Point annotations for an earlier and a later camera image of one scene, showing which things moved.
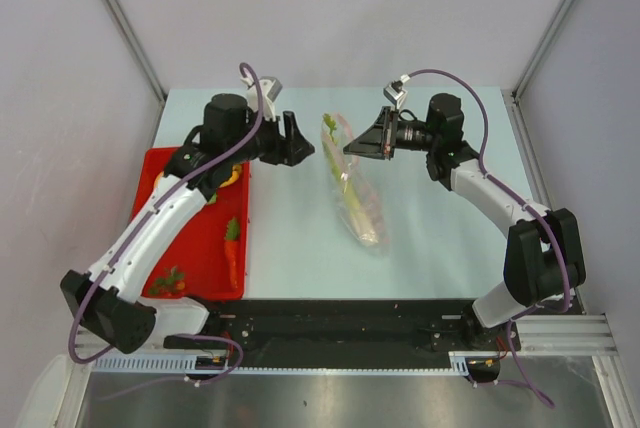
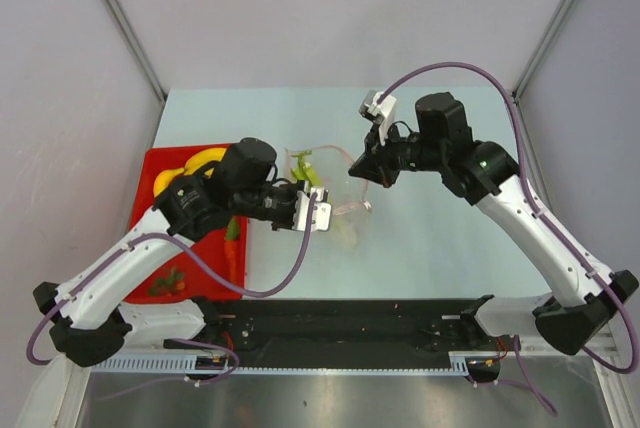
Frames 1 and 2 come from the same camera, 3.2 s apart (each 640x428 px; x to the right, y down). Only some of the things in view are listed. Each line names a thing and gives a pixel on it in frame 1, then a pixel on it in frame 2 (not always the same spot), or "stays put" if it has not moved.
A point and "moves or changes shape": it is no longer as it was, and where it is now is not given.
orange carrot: (232, 249) stays put
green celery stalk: (344, 183) -> (305, 171)
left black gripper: (290, 150) -> (294, 189)
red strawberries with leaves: (172, 283) stays put
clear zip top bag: (356, 199) moves or changes shape
